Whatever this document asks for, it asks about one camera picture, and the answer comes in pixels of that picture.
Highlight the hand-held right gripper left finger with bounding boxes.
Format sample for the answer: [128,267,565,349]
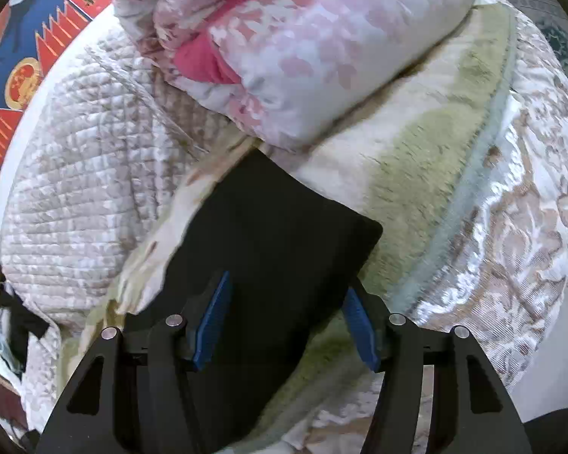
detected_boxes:
[35,272,233,454]

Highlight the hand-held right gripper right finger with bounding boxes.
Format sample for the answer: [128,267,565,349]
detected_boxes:
[343,277,533,454]

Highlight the black pants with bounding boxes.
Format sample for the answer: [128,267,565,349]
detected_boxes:
[161,149,384,454]

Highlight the beige brocade bedsheet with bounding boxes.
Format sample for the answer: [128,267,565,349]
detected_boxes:
[284,0,568,454]

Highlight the white and green fleece blanket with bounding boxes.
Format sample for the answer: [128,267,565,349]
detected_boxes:
[57,0,521,454]

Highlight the black cloth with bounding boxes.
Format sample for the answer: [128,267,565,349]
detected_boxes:
[0,288,49,374]

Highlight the white quilted bedspread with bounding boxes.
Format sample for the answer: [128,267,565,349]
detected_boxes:
[0,23,247,436]

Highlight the pink fleece blanket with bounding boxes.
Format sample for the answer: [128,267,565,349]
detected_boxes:
[173,0,332,100]

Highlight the pink floral duvet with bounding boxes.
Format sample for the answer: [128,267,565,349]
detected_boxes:
[111,0,476,145]

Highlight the grey patterned rug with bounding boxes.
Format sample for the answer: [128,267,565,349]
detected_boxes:
[468,0,568,121]

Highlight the brown wooden bed frame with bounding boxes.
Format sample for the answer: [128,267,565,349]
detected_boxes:
[0,359,29,438]

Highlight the red and blue wall poster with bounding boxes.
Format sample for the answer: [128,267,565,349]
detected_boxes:
[0,0,114,196]

